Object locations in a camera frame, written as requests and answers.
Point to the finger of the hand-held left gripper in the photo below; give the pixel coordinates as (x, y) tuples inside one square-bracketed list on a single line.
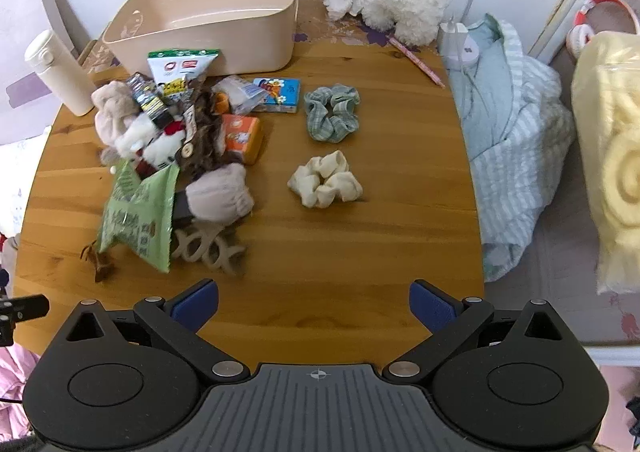
[(25, 308)]

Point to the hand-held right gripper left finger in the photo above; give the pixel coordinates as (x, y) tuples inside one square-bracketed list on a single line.
[(195, 307)]

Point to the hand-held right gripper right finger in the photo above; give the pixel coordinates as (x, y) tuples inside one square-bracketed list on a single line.
[(430, 307)]

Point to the beige claw clip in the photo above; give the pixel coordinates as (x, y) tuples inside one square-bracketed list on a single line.
[(210, 247)]

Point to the white red plush toy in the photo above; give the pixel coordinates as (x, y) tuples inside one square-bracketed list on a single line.
[(162, 149)]

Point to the brown bow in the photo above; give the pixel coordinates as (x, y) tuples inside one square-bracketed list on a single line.
[(205, 141)]

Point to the cream scrunchie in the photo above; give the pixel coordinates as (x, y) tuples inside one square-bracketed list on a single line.
[(310, 182)]

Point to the white fluffy plush toy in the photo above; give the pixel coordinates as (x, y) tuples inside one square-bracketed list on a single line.
[(134, 134)]

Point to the black yellow snack bar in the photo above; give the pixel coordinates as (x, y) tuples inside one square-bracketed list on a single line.
[(147, 99)]

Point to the green plaid scrunchie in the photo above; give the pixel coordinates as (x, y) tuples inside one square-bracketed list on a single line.
[(320, 124)]

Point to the blue tissue pack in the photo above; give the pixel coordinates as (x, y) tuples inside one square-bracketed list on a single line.
[(280, 94)]

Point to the beige storage bin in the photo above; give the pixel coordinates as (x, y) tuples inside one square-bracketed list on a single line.
[(200, 46)]

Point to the pink cloth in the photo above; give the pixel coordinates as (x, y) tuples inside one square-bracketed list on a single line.
[(17, 382)]

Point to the brown fabric scrap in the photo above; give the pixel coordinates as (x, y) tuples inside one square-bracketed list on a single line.
[(102, 264)]

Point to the bed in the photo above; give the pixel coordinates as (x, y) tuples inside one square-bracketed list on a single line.
[(560, 262)]

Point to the orange tissue pack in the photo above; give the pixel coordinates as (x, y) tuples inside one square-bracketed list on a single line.
[(242, 136)]

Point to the striped blue blanket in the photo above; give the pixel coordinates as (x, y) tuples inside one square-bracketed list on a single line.
[(515, 141)]

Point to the clear plastic bag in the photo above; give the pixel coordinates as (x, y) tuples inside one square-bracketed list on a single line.
[(242, 90)]

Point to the white bottle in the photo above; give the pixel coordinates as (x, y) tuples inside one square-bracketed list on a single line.
[(60, 76)]

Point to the yellow rolled blanket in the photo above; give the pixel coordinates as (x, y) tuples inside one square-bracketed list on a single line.
[(620, 166)]

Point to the white green snack packet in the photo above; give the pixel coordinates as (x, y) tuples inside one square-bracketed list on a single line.
[(180, 66)]

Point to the pink pencil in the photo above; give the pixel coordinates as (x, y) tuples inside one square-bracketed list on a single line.
[(415, 60)]

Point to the lilac round device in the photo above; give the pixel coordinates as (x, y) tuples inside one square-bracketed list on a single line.
[(467, 61)]

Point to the white power adapter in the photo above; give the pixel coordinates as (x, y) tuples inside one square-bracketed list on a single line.
[(452, 36)]

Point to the pale board with grey edge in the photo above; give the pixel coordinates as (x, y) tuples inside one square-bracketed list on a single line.
[(20, 31)]

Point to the white plush dog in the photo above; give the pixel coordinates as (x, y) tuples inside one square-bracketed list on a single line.
[(395, 1)]

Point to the orange white headphones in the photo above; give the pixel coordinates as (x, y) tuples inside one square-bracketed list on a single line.
[(580, 36)]

